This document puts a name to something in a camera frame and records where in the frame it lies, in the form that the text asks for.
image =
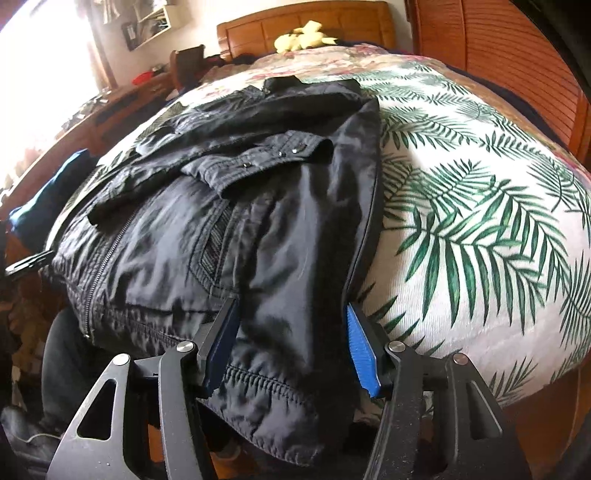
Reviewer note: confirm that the black jacket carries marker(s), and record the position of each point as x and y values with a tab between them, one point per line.
277	230

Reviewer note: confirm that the dark wooden chair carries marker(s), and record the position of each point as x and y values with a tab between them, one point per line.
187	64

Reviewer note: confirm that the leaf print blanket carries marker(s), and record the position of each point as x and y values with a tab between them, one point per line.
461	230

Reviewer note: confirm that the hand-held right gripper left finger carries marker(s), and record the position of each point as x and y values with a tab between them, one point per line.
221	344

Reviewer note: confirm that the wooden louvred wardrobe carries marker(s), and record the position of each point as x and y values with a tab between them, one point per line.
508	46

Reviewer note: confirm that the long wooden desk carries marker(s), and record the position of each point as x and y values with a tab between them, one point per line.
115	110

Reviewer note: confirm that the blue folded garment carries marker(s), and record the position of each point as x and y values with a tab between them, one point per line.
46	194

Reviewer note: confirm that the wooden bed headboard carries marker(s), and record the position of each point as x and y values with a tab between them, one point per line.
360	21

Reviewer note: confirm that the red bowl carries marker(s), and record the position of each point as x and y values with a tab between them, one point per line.
144	77

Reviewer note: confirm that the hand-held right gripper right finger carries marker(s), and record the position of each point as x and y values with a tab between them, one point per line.
362	350

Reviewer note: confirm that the wooden framed window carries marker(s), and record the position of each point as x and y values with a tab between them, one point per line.
46	69

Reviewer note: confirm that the dark cloth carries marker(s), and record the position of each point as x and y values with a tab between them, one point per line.
240	59

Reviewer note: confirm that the white wall shelf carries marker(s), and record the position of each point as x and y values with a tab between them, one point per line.
157	23

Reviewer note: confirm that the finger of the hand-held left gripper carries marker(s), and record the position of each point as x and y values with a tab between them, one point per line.
39	257

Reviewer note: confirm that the yellow plush toy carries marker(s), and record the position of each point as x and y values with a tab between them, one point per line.
300	39

